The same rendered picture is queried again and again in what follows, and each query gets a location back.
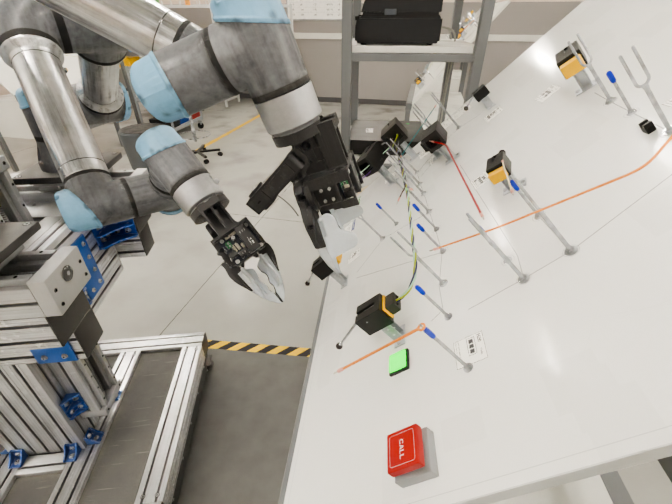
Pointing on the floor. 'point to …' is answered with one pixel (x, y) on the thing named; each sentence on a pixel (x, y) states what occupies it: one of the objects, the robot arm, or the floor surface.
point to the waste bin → (134, 142)
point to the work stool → (200, 138)
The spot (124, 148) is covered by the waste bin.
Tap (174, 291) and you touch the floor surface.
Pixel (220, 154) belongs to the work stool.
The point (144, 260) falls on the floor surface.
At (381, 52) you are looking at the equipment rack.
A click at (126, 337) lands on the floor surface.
